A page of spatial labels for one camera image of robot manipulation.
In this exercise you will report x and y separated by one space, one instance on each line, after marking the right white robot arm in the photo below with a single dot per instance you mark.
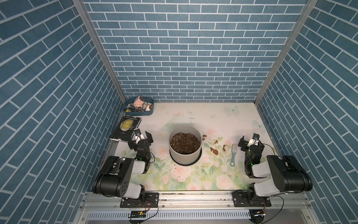
272 176

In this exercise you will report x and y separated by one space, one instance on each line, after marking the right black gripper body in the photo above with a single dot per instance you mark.
246 162

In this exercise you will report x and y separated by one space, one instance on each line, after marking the green circuit board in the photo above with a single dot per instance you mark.
137 214

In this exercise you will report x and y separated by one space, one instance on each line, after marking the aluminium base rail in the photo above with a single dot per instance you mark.
195 207

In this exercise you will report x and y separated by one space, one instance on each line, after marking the black Moon and Sixpence book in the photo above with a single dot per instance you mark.
125 129

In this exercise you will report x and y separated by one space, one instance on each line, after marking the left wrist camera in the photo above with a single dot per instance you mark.
138 135

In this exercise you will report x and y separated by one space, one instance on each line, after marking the white ceramic pot with soil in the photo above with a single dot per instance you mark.
185 140

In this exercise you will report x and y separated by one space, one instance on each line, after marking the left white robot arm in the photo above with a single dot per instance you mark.
113 179

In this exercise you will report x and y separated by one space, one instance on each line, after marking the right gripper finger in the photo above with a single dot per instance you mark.
243 143
256 139

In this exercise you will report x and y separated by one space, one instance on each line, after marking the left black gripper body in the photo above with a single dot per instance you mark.
148 157

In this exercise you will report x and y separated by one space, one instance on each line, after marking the teal plastic storage bin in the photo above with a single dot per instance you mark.
131 110

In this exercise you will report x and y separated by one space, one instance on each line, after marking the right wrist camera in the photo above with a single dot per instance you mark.
251 141

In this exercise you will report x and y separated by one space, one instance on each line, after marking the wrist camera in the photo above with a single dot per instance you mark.
138 135
251 141

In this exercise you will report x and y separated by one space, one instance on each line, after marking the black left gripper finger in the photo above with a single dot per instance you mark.
149 137
132 144

